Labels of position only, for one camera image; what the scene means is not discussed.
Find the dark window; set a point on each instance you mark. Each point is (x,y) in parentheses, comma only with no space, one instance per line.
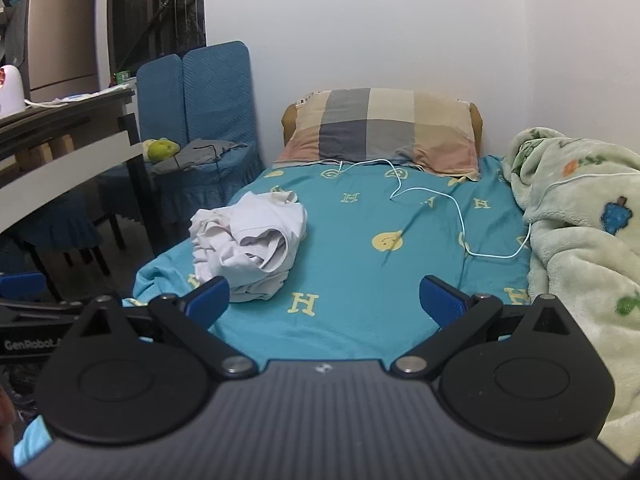
(150,5)

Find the white papers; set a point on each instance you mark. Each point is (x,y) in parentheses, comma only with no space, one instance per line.
(80,97)

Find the teal printed bed sheet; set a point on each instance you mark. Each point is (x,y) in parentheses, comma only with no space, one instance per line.
(360,220)

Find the brown pillow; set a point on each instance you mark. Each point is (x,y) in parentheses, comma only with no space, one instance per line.
(288,122)

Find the white rounded appliance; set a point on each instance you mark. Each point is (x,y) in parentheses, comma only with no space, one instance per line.
(11,92)

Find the small green box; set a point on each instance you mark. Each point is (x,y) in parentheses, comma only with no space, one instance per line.
(122,77)

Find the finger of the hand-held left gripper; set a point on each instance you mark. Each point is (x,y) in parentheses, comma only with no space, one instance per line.
(20,286)

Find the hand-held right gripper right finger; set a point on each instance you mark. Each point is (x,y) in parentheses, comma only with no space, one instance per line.
(441,301)

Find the beige refrigerator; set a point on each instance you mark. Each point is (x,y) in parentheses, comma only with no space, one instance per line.
(60,40)

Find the white shirt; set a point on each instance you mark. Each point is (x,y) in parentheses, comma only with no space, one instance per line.
(250,245)

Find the green plush toy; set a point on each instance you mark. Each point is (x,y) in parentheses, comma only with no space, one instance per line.
(161,151)

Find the grey cloth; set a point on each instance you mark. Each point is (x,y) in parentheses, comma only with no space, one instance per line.
(200,155)

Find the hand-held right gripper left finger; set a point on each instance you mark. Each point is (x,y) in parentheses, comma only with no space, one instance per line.
(210,296)

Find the green fleece blanket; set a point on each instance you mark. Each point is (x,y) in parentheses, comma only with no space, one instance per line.
(580,220)

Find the plaid pillow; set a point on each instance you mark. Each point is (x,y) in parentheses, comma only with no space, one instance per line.
(370,125)

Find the blue covered chair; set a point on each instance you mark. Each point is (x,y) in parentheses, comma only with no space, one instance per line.
(160,100)
(50,225)
(217,95)

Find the dark wooden table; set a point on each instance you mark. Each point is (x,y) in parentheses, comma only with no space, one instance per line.
(60,120)

